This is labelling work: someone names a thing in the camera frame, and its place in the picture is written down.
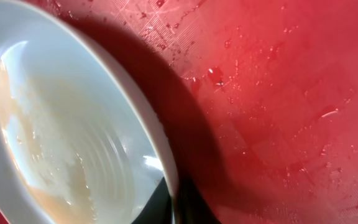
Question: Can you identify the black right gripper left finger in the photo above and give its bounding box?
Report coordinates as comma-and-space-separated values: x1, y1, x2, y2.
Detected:
132, 177, 173, 224

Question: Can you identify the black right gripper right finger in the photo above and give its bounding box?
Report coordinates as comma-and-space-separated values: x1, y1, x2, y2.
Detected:
174, 178, 221, 224

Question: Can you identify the white plate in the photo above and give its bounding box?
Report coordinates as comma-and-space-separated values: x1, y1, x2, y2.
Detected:
0, 1, 179, 223

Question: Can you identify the red plastic tray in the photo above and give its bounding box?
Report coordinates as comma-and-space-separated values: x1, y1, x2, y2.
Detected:
0, 0, 358, 224

